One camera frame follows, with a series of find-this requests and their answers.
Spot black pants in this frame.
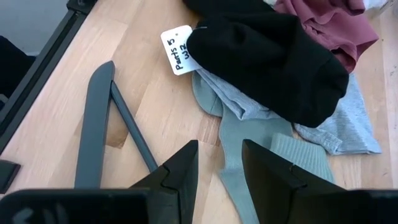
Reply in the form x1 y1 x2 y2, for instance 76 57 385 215
182 0 350 129

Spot maroon cloth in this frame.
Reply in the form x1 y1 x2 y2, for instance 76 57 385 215
273 0 380 74

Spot black office chair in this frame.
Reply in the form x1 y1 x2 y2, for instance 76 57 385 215
0 35 36 110

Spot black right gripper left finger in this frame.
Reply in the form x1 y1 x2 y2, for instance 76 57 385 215
129 139 200 224

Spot white paper tag pants 5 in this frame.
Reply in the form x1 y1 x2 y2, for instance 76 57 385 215
160 24 203 77

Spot black metal table frame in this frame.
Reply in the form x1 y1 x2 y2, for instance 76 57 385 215
0 0 98 154

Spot black table edge bracket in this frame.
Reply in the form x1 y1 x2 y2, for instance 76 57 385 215
0 159 22 194

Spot sage green sock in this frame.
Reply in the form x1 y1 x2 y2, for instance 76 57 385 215
192 71 336 224

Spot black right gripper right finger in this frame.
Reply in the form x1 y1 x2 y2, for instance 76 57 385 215
241 139 346 224

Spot light grey cloth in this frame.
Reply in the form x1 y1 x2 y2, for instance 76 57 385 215
194 68 383 156

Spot grey clothes hanger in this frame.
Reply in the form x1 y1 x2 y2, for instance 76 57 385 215
73 60 159 190

